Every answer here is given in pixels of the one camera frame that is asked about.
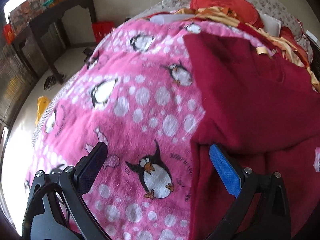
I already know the gold and red satin cloth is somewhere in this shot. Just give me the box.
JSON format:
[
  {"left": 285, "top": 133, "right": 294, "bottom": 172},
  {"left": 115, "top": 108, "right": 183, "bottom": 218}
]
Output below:
[{"left": 174, "top": 7, "right": 319, "bottom": 92}]

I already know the red bag on floor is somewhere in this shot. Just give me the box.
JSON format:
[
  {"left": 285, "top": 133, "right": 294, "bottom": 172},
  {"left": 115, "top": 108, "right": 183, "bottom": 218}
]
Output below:
[{"left": 92, "top": 21, "right": 115, "bottom": 43}]

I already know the floral quilt pillow pile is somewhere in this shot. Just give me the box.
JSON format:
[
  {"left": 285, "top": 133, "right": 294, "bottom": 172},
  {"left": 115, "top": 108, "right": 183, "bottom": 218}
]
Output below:
[{"left": 161, "top": 0, "right": 315, "bottom": 63}]

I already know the dark red fleece shirt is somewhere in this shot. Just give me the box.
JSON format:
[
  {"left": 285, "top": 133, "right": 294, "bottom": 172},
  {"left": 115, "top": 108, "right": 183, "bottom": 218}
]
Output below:
[{"left": 183, "top": 32, "right": 319, "bottom": 239}]

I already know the yellow cloth on floor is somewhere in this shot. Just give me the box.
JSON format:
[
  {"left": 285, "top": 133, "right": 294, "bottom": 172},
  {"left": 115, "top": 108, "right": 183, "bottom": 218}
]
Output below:
[{"left": 35, "top": 96, "right": 51, "bottom": 126}]

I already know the dark wooden side table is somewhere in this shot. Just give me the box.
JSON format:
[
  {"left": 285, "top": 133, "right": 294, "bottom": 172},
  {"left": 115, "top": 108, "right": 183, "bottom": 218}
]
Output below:
[{"left": 11, "top": 0, "right": 97, "bottom": 84}]

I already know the red heart pillow left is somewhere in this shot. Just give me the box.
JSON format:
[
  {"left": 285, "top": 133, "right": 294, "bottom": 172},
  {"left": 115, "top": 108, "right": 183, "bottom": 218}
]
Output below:
[{"left": 190, "top": 0, "right": 264, "bottom": 29}]

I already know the white pillow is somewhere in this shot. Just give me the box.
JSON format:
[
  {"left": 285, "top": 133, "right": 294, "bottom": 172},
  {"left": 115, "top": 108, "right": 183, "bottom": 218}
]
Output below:
[{"left": 259, "top": 12, "right": 281, "bottom": 37}]

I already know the pink penguin blanket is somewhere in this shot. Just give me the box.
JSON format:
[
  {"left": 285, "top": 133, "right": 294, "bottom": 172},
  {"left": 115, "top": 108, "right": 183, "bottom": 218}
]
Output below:
[{"left": 23, "top": 18, "right": 320, "bottom": 240}]

